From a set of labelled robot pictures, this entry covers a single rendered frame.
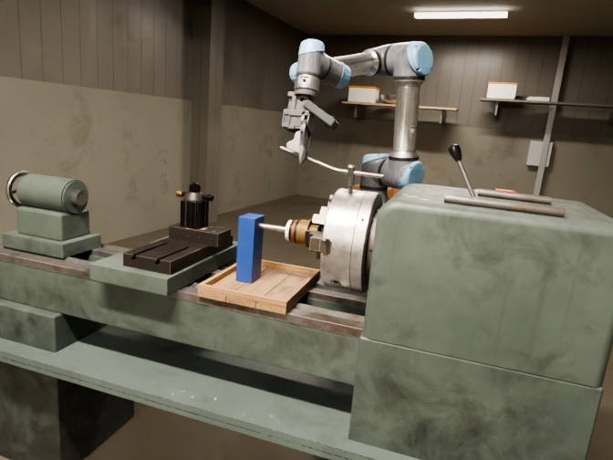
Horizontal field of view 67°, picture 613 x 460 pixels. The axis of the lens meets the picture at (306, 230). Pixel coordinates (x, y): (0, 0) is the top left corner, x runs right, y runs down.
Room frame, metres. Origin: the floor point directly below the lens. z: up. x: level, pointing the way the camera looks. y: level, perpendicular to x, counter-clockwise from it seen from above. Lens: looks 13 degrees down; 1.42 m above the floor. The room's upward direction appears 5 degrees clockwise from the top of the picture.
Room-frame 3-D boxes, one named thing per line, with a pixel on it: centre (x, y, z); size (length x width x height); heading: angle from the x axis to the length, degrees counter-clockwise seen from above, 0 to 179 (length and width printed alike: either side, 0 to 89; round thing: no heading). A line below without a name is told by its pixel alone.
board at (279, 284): (1.50, 0.13, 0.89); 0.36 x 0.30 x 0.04; 163
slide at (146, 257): (1.61, 0.44, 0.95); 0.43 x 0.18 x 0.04; 163
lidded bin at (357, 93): (8.51, -0.82, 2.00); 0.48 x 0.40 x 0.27; 68
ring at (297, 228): (1.46, 0.00, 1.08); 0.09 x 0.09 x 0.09; 73
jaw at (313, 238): (1.35, -0.04, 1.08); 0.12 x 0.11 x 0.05; 163
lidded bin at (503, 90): (7.70, -2.92, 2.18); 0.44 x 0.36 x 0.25; 68
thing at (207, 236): (1.67, 0.39, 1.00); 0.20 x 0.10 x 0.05; 73
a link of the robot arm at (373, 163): (1.91, -0.27, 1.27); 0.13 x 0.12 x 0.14; 42
